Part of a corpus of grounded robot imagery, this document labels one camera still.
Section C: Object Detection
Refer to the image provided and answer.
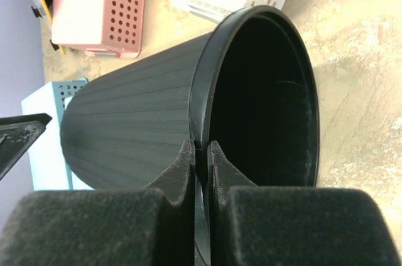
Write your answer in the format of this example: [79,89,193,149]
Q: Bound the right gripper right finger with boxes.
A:
[208,141,401,265]

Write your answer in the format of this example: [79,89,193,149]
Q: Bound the large black plastic bin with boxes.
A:
[60,6,320,265]

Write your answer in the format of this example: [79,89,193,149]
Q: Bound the pink plastic basket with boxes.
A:
[52,0,145,58]

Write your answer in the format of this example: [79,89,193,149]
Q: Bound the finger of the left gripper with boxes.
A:
[0,113,52,179]

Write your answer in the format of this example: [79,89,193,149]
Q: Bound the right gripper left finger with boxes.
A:
[1,140,195,265]

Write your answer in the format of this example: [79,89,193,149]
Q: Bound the blue plastic basket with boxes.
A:
[21,78,91,191]

